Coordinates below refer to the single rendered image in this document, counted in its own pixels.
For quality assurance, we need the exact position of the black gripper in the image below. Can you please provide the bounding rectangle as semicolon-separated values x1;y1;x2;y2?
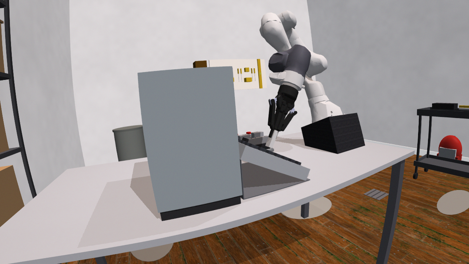
265;84;299;148

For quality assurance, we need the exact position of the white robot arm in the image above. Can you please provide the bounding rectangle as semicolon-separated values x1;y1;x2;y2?
259;10;342;123

